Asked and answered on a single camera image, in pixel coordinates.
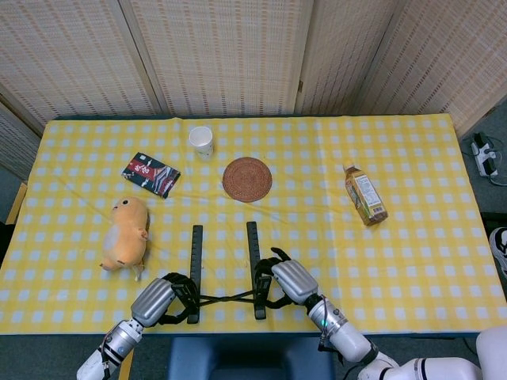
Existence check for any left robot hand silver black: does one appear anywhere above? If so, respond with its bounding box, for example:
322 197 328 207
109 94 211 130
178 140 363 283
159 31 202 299
130 272 199 329

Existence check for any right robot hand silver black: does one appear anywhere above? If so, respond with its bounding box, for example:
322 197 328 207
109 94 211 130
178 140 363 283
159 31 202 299
253 247 321 310

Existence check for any black folding laptop stand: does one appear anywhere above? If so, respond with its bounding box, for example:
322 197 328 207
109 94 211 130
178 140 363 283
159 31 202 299
185 221 273 325

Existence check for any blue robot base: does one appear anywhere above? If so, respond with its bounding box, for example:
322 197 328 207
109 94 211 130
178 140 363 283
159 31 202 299
166 336 336 380

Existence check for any yellow white checkered tablecloth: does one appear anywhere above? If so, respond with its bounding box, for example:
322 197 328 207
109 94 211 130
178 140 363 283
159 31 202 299
0 113 507 336

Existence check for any orange plush toy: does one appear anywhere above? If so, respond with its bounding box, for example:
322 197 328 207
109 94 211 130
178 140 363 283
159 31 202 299
98 196 151 282

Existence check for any tea bottle yellow label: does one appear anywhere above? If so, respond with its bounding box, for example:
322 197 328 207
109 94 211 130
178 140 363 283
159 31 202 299
342 161 389 227

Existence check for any round brown woven coaster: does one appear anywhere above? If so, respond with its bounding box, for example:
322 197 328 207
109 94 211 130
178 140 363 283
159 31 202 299
221 157 274 203

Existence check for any dark printed snack packet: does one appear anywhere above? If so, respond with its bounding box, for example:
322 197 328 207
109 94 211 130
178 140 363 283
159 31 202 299
120 151 182 200

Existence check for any white paper cup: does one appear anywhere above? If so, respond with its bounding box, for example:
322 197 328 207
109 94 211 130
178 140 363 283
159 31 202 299
188 125 215 161

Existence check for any beige woven screen panel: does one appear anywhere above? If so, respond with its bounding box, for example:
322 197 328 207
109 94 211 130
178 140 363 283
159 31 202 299
295 0 401 116
0 0 170 134
352 0 507 138
118 0 316 119
0 94 43 181

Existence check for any white black sneaker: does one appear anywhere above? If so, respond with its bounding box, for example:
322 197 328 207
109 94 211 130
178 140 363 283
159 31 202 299
490 226 507 278

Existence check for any white power strip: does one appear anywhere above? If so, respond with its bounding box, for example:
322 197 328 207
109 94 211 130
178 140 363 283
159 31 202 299
470 133 500 178

